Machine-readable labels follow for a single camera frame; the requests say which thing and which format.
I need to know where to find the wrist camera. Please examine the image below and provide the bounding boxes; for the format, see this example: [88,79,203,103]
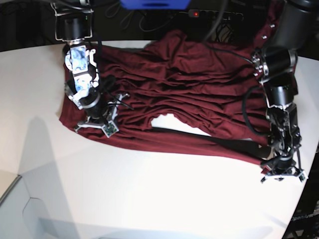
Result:
[298,170,308,183]
[102,120,119,138]

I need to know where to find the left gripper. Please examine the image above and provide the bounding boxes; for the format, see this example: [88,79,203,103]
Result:
[260,155,303,183]

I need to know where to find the blue box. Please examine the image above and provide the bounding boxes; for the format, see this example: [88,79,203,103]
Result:
[120,0,190,10]

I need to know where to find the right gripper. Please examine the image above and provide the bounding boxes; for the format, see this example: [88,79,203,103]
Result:
[74,93,133,132]

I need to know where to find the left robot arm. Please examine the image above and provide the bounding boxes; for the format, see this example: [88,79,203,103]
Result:
[242,0,319,183]

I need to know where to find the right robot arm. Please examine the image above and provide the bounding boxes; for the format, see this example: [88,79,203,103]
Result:
[50,0,131,137]

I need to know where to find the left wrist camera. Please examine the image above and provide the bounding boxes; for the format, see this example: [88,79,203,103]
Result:
[298,170,308,183]

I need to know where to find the black cables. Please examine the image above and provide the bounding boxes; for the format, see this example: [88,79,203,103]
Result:
[106,4,175,32]

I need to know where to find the black power strip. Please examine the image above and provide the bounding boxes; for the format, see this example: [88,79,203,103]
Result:
[188,9,244,21]

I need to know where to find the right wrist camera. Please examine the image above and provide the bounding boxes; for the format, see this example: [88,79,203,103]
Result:
[102,120,119,138]

